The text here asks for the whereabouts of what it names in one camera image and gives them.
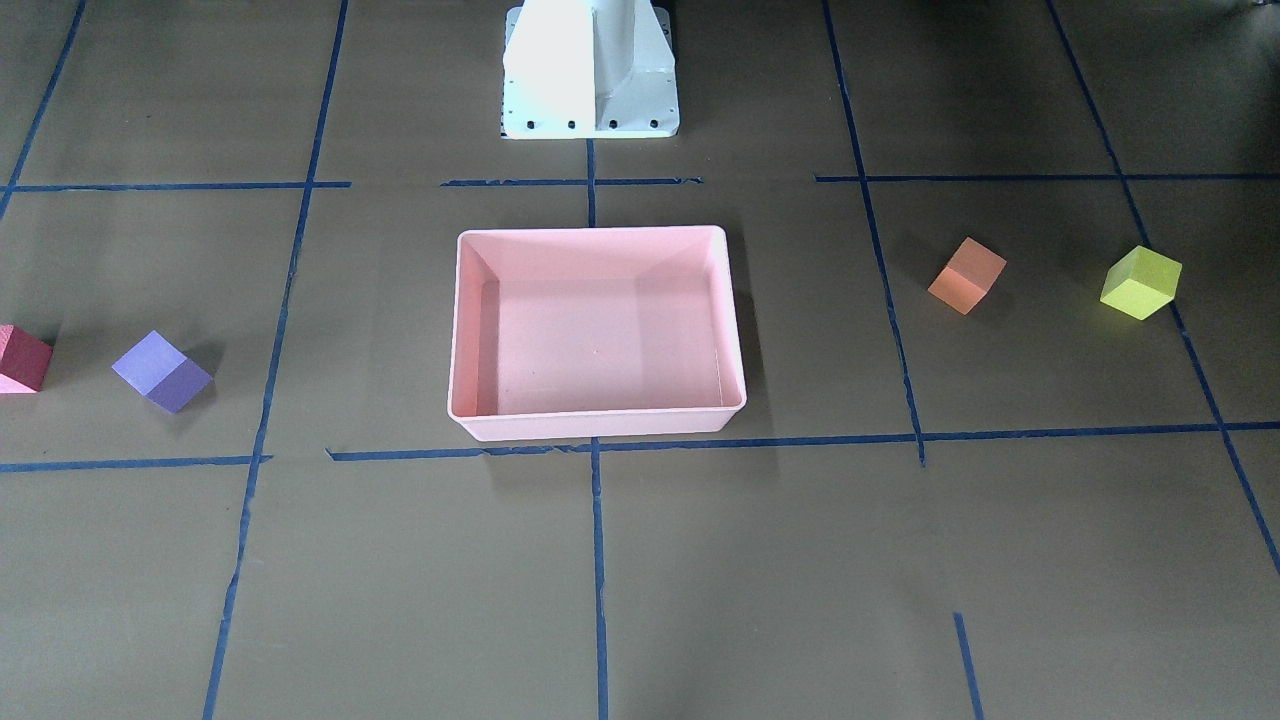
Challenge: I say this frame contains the red foam block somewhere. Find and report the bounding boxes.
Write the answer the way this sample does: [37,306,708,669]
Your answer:
[1,324,52,395]

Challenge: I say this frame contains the yellow foam block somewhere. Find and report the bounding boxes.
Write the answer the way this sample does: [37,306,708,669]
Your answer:
[1100,245,1183,320]

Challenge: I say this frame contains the pink plastic bin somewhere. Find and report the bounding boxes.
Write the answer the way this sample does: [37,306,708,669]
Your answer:
[447,225,748,442]

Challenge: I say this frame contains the orange foam block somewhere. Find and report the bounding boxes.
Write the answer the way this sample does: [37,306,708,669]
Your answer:
[927,237,1007,315]

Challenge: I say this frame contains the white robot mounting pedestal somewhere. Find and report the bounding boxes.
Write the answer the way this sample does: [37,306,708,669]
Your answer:
[500,1,681,140]

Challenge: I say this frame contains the purple foam block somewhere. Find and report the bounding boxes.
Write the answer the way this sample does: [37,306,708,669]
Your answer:
[111,331,212,414]

